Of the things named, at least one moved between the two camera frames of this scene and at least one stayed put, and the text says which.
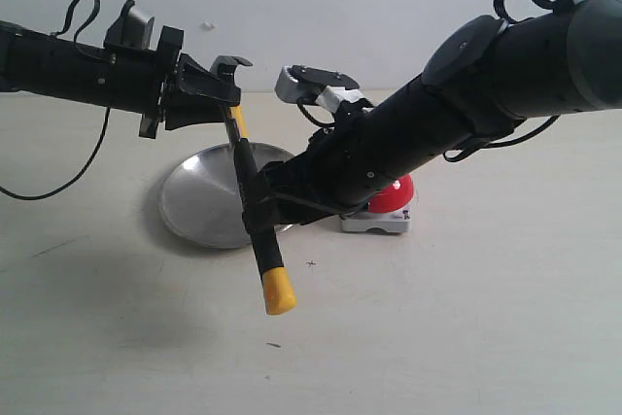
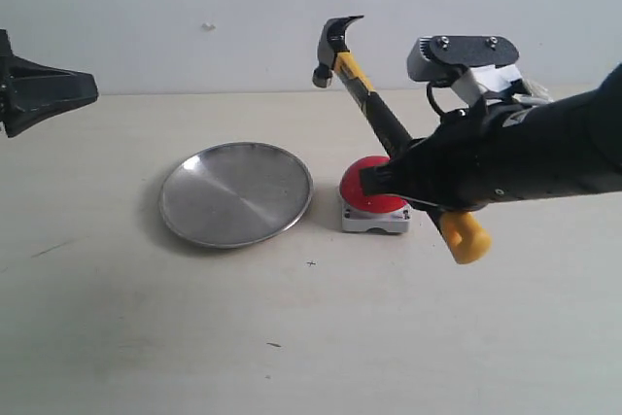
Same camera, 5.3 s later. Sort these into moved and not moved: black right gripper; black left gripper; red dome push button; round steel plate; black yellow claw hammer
Moved: black right gripper; black yellow claw hammer; black left gripper
Not moved: round steel plate; red dome push button
